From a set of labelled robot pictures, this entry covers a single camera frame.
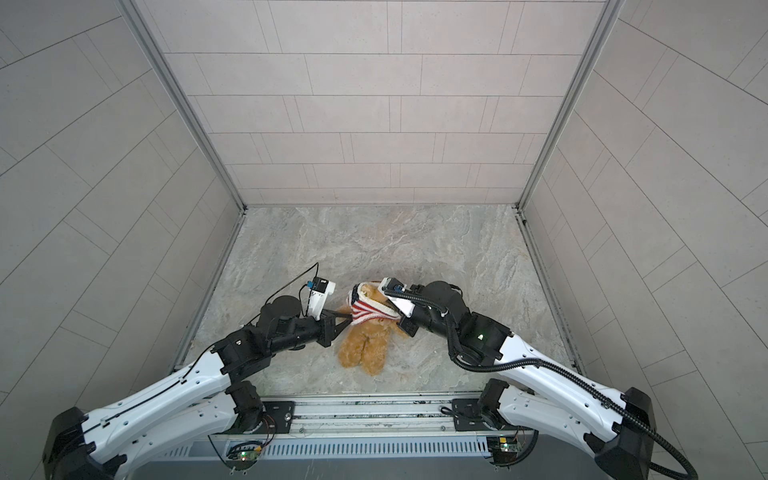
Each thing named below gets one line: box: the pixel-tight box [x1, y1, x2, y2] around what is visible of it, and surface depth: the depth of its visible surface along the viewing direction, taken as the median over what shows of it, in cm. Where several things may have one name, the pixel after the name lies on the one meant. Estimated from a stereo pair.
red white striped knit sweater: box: [346, 283, 401, 326], surface depth 68 cm
